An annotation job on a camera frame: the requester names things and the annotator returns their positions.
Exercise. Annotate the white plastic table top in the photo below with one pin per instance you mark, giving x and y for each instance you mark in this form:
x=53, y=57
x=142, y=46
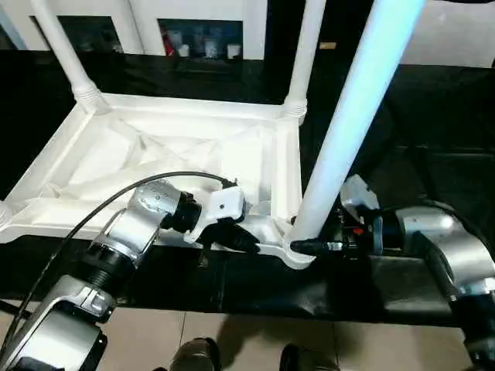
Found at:
x=174, y=123

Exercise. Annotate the white sideboard with glass doors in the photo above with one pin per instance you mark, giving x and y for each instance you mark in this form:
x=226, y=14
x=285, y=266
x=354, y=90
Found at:
x=143, y=23

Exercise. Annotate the pale panel with holes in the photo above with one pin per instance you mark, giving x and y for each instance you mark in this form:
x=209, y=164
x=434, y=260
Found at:
x=452, y=35

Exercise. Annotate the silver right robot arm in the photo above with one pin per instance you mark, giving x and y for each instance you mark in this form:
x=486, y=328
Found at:
x=456, y=243

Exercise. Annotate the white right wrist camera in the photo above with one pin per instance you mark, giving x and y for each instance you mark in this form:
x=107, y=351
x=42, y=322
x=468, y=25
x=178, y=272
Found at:
x=359, y=193

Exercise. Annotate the black cabinet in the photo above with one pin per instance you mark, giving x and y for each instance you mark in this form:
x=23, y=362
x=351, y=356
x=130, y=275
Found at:
x=332, y=23

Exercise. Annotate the small gold label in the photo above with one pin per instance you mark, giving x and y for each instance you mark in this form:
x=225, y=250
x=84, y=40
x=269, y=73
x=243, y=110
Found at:
x=327, y=45

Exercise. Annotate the black quilted mat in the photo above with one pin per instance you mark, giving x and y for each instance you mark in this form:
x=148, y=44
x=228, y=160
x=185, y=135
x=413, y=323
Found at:
x=425, y=135

